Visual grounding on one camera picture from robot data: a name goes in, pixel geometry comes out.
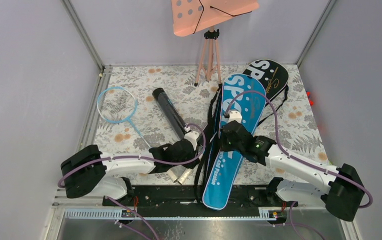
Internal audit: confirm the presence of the black sport racket bag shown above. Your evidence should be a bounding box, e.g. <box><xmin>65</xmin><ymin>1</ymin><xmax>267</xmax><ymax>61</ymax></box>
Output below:
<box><xmin>243</xmin><ymin>59</ymin><xmax>289</xmax><ymax>111</ymax></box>

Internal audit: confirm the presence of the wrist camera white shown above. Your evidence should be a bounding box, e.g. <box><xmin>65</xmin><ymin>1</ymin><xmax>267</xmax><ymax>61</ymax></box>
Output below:
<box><xmin>184</xmin><ymin>130</ymin><xmax>200</xmax><ymax>150</ymax></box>
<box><xmin>225</xmin><ymin>110</ymin><xmax>242</xmax><ymax>123</ymax></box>

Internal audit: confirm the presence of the floral table mat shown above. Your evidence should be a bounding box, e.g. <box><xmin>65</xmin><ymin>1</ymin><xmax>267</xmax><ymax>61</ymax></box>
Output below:
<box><xmin>84</xmin><ymin>63</ymin><xmax>335</xmax><ymax>186</ymax></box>

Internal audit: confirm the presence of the blue racket bag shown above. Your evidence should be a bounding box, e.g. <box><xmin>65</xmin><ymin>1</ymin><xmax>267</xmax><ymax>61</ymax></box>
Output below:
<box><xmin>202</xmin><ymin>73</ymin><xmax>266</xmax><ymax>211</ymax></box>

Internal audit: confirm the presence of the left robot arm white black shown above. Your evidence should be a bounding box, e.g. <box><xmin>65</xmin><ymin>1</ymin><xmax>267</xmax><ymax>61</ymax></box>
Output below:
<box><xmin>58</xmin><ymin>139</ymin><xmax>203</xmax><ymax>206</ymax></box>

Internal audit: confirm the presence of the purple cable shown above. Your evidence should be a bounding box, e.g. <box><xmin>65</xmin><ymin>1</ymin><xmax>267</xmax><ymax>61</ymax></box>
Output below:
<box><xmin>57</xmin><ymin>123</ymin><xmax>207</xmax><ymax>240</ymax></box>
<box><xmin>224</xmin><ymin>90</ymin><xmax>374</xmax><ymax>240</ymax></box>

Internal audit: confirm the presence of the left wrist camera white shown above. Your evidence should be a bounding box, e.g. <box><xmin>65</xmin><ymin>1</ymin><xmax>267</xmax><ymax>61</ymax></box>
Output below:
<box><xmin>184</xmin><ymin>130</ymin><xmax>200</xmax><ymax>150</ymax></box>

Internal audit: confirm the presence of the pink music stand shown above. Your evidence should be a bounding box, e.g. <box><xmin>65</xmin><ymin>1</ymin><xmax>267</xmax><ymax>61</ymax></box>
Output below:
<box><xmin>171</xmin><ymin>0</ymin><xmax>259</xmax><ymax>86</ymax></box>

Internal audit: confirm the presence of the black shuttlecock tube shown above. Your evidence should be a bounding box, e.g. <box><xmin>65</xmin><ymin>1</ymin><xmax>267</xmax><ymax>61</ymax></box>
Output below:
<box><xmin>152</xmin><ymin>87</ymin><xmax>187</xmax><ymax>139</ymax></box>

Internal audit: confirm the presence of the blue racket white grip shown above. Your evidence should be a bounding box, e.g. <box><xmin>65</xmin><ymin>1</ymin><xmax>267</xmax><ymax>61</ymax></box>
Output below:
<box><xmin>166</xmin><ymin>168</ymin><xmax>193</xmax><ymax>185</ymax></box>

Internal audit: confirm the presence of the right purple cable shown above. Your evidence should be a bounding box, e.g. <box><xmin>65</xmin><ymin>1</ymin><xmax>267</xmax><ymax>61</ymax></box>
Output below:
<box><xmin>224</xmin><ymin>90</ymin><xmax>374</xmax><ymax>240</ymax></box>

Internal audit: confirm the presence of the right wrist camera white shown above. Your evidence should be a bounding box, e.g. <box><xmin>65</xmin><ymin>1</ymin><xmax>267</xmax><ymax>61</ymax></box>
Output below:
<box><xmin>225</xmin><ymin>110</ymin><xmax>242</xmax><ymax>123</ymax></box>

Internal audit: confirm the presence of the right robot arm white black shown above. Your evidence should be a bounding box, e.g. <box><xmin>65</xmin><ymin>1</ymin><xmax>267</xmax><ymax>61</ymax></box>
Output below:
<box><xmin>220</xmin><ymin>120</ymin><xmax>365</xmax><ymax>222</ymax></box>

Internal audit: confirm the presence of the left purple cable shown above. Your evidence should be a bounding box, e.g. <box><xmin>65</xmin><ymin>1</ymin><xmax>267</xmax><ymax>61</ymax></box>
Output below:
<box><xmin>57</xmin><ymin>123</ymin><xmax>207</xmax><ymax>240</ymax></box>

